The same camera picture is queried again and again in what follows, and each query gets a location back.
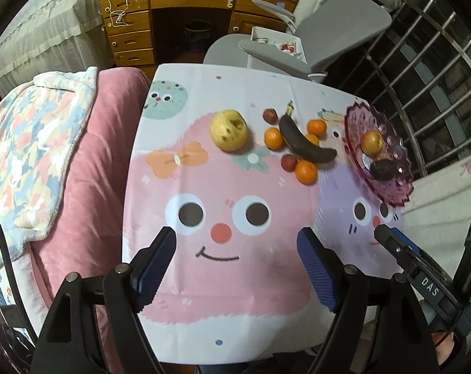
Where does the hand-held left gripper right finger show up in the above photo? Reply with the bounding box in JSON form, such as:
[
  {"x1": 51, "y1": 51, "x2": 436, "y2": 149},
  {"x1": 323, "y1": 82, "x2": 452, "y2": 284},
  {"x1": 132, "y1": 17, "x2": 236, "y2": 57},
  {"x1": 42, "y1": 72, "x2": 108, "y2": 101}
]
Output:
[{"x1": 296, "y1": 227, "x2": 440, "y2": 374}]

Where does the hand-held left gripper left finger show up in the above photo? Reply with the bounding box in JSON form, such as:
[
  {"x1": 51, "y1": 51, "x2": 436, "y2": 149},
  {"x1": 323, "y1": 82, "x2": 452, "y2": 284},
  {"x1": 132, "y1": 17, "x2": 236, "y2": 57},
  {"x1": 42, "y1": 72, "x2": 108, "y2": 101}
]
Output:
[{"x1": 31, "y1": 226, "x2": 177, "y2": 374}]

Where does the purple glass fruit plate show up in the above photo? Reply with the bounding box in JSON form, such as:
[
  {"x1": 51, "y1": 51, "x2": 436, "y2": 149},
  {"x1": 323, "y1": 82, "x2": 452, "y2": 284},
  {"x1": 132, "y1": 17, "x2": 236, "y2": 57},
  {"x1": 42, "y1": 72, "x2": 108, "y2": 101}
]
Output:
[{"x1": 344, "y1": 100, "x2": 415, "y2": 208}]

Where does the yellow apple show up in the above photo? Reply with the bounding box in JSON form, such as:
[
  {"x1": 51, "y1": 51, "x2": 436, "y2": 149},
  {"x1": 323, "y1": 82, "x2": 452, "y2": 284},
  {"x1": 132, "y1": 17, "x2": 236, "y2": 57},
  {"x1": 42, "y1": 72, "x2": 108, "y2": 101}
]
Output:
[{"x1": 209, "y1": 109, "x2": 248, "y2": 152}]

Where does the dark brown fruit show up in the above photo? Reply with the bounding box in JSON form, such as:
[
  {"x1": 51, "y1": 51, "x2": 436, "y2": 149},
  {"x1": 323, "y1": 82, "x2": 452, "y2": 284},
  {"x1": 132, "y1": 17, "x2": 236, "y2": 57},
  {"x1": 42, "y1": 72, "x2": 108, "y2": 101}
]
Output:
[{"x1": 370, "y1": 159, "x2": 397, "y2": 182}]

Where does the orange yellow round fruit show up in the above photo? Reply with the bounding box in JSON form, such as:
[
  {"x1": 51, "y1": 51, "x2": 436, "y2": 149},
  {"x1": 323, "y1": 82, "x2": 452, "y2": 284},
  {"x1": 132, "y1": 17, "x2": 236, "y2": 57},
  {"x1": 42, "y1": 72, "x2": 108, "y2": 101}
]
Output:
[{"x1": 361, "y1": 130, "x2": 384, "y2": 154}]

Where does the blackened banana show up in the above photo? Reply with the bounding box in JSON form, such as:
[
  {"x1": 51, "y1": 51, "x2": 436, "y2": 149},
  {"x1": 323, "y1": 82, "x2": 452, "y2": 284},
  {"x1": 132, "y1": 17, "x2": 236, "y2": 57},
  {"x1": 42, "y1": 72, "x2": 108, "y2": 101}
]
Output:
[{"x1": 278, "y1": 101, "x2": 337, "y2": 163}]

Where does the printed cartoon tablecloth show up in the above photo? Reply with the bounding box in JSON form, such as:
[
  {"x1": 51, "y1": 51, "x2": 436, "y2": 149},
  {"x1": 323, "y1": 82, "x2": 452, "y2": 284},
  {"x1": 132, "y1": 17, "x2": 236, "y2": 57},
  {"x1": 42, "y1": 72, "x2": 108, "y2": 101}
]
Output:
[{"x1": 120, "y1": 62, "x2": 409, "y2": 363}]

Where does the pastel patterned fleece blanket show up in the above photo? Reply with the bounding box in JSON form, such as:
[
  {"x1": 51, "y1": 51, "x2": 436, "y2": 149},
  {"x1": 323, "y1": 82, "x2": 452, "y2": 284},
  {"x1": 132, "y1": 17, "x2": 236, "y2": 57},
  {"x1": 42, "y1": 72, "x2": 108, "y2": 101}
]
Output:
[{"x1": 0, "y1": 66, "x2": 99, "y2": 277}]

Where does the metal window grille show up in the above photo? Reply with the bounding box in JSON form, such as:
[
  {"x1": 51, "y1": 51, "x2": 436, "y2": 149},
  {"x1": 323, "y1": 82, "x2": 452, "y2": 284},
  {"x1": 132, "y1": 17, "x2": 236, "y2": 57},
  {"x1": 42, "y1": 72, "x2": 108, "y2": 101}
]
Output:
[{"x1": 325, "y1": 0, "x2": 471, "y2": 172}]

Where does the grey office chair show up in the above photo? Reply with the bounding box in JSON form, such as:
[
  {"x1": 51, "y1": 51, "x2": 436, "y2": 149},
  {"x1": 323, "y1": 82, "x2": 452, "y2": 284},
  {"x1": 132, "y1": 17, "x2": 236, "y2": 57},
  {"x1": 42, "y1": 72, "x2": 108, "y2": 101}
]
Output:
[{"x1": 203, "y1": 0, "x2": 409, "y2": 84}]

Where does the white plastic box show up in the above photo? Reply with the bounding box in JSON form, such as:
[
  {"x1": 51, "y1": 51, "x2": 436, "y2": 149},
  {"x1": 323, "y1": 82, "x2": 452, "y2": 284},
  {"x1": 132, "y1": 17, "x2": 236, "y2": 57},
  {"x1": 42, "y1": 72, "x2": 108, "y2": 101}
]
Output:
[{"x1": 246, "y1": 26, "x2": 308, "y2": 71}]

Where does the dark trash bin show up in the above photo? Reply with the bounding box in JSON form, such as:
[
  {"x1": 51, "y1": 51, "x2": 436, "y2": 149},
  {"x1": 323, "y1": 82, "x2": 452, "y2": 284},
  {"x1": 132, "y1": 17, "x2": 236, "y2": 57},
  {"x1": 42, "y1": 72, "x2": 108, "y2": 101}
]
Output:
[{"x1": 183, "y1": 21, "x2": 213, "y2": 53}]

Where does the white lace bed cover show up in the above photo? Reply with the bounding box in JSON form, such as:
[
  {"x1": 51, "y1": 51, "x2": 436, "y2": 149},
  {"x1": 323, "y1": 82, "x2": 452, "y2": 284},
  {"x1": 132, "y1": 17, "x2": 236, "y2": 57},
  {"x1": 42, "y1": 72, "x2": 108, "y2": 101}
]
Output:
[{"x1": 0, "y1": 0, "x2": 115, "y2": 98}]

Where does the black cable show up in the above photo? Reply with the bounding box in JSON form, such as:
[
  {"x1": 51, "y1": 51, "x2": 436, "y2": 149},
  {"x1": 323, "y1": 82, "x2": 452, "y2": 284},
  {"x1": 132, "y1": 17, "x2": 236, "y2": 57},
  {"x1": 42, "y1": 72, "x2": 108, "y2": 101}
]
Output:
[{"x1": 0, "y1": 199, "x2": 41, "y2": 343}]

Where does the white charging cable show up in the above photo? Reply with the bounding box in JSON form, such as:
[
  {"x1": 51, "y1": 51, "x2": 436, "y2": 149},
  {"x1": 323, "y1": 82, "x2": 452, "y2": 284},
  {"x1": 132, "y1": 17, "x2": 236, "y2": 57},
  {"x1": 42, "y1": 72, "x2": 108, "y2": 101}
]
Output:
[{"x1": 103, "y1": 0, "x2": 132, "y2": 28}]

